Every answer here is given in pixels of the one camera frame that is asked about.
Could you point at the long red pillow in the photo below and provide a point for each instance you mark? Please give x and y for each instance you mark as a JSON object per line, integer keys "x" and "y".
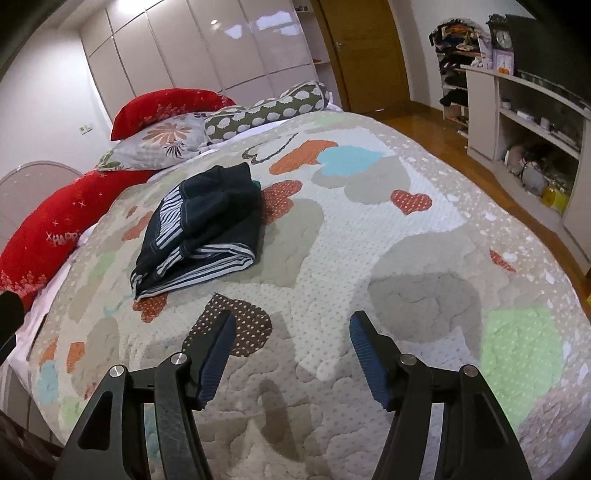
{"x": 47, "y": 237}

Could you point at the white shelving unit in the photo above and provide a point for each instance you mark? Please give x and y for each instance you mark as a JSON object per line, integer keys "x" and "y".
{"x": 531, "y": 137}

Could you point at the dark mantel clock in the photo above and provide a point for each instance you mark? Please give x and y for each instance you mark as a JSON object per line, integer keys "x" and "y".
{"x": 500, "y": 34}

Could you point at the olive white patterned bolster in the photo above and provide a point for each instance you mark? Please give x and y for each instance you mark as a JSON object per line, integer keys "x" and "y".
{"x": 303, "y": 98}

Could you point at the white wall switch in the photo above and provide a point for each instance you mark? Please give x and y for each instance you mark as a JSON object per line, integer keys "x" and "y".
{"x": 84, "y": 129}

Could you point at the wooden door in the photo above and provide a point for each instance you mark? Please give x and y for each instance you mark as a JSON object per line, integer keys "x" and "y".
{"x": 365, "y": 48}

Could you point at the cluttered shoe rack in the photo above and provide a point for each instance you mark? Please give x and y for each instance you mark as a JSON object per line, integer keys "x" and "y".
{"x": 456, "y": 44}

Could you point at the yellow container on shelf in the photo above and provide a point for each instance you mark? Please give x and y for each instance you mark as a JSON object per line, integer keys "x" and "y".
{"x": 555, "y": 199}

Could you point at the grey floral pillow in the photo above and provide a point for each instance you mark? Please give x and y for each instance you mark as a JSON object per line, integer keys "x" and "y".
{"x": 159, "y": 146}

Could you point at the black television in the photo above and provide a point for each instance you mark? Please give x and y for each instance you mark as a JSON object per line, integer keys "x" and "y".
{"x": 541, "y": 54}

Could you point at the glossy white wardrobe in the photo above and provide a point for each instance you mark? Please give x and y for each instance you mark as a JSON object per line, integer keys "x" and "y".
{"x": 246, "y": 50}

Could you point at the heart patterned quilt bedspread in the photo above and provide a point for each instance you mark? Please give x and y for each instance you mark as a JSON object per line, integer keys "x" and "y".
{"x": 357, "y": 217}

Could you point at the round pale headboard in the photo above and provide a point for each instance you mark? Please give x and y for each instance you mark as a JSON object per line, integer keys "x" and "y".
{"x": 25, "y": 188}

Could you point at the navy striped pants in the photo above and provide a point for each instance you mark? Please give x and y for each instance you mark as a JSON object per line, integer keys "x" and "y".
{"x": 205, "y": 227}

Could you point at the purple photo frame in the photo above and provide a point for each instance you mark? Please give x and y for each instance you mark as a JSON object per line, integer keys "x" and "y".
{"x": 503, "y": 61}

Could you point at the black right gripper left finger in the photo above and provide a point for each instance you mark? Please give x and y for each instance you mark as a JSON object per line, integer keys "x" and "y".
{"x": 108, "y": 440}

